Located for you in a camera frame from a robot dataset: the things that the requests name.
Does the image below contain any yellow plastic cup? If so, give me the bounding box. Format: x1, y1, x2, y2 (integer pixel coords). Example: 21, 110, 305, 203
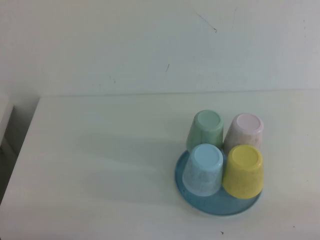
221, 144, 265, 200

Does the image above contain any green marbled plastic cup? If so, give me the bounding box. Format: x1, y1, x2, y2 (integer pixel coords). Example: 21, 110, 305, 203
185, 109, 225, 153

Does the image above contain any light blue marbled plastic cup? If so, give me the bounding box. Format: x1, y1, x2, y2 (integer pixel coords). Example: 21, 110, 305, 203
181, 144, 224, 198

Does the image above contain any pink marbled plastic cup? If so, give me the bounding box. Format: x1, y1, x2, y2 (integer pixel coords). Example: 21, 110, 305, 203
223, 113, 265, 157

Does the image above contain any blue round cup stand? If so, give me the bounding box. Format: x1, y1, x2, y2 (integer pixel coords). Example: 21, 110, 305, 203
174, 147, 262, 217

